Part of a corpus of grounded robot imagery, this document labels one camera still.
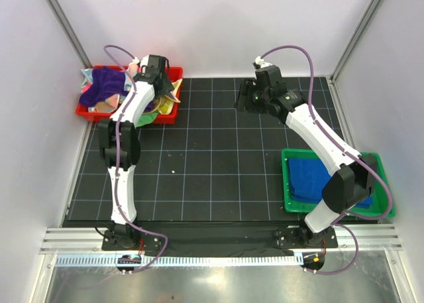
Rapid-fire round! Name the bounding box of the yellow patterned towel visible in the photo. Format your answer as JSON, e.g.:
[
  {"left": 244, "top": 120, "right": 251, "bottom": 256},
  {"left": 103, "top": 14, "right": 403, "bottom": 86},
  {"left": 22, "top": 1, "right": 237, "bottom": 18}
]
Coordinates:
[{"left": 151, "top": 79, "right": 182, "bottom": 115}]

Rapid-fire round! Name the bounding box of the blue towel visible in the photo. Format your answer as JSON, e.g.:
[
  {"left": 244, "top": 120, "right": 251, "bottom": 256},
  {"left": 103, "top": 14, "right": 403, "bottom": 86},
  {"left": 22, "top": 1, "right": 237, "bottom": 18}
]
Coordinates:
[{"left": 283, "top": 157, "right": 376, "bottom": 213}]

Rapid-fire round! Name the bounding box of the green towel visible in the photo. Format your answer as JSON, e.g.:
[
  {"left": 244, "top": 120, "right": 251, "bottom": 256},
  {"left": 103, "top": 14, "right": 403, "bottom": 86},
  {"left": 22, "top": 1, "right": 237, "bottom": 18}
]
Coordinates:
[{"left": 135, "top": 112, "right": 158, "bottom": 128}]

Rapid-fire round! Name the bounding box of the purple cable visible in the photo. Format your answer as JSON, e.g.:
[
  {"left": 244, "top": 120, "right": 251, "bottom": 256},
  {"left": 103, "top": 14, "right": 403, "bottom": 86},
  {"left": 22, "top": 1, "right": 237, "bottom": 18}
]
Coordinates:
[
  {"left": 260, "top": 45, "right": 395, "bottom": 274},
  {"left": 103, "top": 44, "right": 169, "bottom": 274}
]

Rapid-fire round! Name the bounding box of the right aluminium frame post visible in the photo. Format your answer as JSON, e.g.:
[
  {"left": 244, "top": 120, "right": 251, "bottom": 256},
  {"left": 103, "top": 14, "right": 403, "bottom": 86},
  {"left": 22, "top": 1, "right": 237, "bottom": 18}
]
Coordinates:
[{"left": 331, "top": 0, "right": 384, "bottom": 83}]

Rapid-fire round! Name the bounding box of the purple towel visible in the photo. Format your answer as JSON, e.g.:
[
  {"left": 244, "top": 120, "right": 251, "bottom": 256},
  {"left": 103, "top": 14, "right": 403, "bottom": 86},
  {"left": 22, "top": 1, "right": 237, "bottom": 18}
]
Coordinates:
[{"left": 79, "top": 67, "right": 129, "bottom": 107}]

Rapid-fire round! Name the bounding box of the perforated cable duct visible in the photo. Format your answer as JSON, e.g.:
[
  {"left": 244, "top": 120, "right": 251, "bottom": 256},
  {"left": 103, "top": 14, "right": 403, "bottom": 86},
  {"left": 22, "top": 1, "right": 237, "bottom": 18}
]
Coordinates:
[{"left": 54, "top": 253, "right": 303, "bottom": 269}]

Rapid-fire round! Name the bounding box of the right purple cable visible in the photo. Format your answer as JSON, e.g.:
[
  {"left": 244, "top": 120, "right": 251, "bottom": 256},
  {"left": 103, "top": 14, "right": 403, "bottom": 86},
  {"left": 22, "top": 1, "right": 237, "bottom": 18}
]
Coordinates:
[{"left": 260, "top": 45, "right": 395, "bottom": 274}]

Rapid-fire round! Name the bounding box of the green plastic bin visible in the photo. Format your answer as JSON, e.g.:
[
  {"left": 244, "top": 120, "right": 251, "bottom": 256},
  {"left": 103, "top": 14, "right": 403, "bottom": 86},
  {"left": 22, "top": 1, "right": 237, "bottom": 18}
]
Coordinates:
[{"left": 280, "top": 147, "right": 397, "bottom": 219}]

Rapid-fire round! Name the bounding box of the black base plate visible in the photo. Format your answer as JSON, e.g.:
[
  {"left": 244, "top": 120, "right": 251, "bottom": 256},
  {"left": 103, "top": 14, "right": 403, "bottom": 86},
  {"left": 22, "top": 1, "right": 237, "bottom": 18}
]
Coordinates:
[{"left": 101, "top": 221, "right": 338, "bottom": 257}]

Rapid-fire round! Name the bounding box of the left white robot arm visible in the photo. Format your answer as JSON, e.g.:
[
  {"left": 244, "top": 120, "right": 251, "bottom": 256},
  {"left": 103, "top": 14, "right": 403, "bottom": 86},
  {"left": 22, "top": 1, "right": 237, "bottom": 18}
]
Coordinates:
[{"left": 98, "top": 55, "right": 174, "bottom": 251}]

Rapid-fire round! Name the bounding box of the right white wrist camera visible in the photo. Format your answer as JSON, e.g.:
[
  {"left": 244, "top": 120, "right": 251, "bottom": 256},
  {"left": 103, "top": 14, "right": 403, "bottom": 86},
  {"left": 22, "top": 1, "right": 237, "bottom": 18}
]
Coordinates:
[{"left": 252, "top": 56, "right": 272, "bottom": 70}]

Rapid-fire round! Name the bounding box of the black grid mat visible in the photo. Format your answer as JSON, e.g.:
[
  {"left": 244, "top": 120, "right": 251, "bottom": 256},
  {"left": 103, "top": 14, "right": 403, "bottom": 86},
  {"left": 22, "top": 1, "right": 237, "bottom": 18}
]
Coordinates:
[{"left": 62, "top": 76, "right": 378, "bottom": 225}]

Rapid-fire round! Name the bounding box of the pink towel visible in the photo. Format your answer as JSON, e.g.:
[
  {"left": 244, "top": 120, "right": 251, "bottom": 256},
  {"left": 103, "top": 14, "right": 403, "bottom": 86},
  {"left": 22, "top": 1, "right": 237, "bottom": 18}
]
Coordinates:
[{"left": 127, "top": 62, "right": 140, "bottom": 80}]

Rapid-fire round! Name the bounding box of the left aluminium frame post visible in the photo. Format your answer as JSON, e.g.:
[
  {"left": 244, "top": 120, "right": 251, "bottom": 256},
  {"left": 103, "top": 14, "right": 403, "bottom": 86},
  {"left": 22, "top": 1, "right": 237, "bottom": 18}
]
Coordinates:
[{"left": 46, "top": 0, "right": 92, "bottom": 68}]

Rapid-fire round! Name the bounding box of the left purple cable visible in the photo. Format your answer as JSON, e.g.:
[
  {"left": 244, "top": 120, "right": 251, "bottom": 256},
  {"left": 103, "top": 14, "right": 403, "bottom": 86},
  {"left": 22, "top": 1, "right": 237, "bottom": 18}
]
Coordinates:
[{"left": 103, "top": 44, "right": 169, "bottom": 274}]

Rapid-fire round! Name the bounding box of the aluminium front rail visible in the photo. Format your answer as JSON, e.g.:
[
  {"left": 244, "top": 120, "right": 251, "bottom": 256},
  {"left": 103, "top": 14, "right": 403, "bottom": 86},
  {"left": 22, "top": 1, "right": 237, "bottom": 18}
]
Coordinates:
[{"left": 39, "top": 223, "right": 402, "bottom": 254}]

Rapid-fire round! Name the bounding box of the pastel patterned towel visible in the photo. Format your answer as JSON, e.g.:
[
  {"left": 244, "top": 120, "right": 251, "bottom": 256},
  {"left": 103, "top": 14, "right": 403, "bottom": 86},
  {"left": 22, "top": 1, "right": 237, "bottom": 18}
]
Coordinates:
[{"left": 81, "top": 68, "right": 100, "bottom": 94}]

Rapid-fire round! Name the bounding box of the aluminium frame post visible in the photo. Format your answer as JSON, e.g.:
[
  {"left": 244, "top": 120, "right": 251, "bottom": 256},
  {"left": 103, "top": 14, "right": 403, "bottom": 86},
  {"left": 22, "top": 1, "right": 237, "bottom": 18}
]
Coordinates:
[
  {"left": 46, "top": 0, "right": 92, "bottom": 68},
  {"left": 331, "top": 0, "right": 384, "bottom": 83}
]

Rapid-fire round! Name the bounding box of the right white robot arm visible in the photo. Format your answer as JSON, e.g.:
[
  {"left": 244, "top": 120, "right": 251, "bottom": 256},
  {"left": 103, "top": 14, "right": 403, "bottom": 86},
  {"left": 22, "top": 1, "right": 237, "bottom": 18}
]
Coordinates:
[{"left": 235, "top": 65, "right": 378, "bottom": 247}]

